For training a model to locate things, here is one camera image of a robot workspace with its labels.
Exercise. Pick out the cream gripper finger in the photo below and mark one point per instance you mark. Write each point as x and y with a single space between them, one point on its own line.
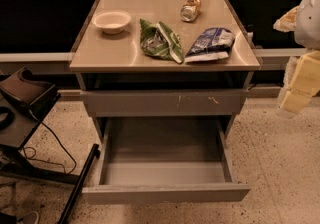
294 101

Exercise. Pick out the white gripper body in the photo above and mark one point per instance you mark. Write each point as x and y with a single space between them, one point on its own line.
308 24

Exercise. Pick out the green jalapeno chip bag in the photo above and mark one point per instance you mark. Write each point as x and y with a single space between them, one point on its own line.
160 41

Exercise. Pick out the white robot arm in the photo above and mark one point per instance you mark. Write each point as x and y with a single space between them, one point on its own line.
304 21

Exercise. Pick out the blue chip bag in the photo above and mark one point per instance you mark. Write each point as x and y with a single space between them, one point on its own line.
213 44

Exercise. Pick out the grey drawer cabinet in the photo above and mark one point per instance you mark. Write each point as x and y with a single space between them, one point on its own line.
139 58

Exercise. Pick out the open grey middle drawer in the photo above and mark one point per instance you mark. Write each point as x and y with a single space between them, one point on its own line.
164 160

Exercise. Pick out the closed grey top drawer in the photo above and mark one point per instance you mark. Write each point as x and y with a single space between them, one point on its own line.
136 103

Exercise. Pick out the crushed gold soda can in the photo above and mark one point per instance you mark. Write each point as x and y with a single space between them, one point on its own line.
190 10

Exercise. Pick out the white paper bowl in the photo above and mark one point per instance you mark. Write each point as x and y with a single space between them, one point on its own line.
111 22

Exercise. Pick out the black floor bar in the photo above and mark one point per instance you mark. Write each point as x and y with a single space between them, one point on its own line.
94 153

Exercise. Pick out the brown padded holder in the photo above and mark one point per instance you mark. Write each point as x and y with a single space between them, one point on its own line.
31 98

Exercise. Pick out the white shoe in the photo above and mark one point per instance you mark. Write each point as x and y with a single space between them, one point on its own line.
30 218

